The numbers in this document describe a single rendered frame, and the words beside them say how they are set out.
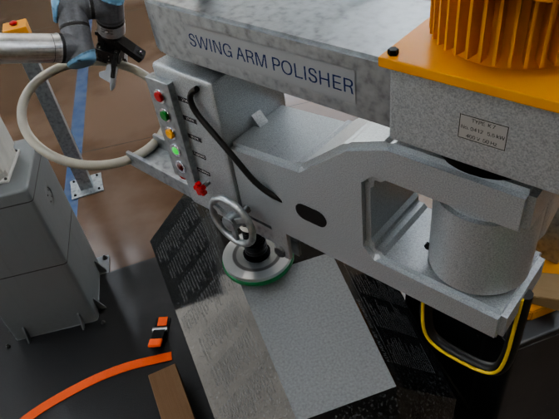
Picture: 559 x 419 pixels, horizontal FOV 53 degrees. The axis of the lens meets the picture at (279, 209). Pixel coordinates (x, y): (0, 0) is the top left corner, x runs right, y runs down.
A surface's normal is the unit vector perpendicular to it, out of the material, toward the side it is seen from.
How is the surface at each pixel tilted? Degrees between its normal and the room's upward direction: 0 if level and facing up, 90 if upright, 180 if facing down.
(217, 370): 45
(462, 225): 90
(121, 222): 0
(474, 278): 90
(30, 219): 90
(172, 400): 0
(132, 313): 0
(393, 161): 90
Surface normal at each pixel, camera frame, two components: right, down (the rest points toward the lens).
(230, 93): 0.76, 0.37
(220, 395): -0.74, -0.30
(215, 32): -0.64, 0.57
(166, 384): -0.12, -0.74
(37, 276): 0.22, 0.63
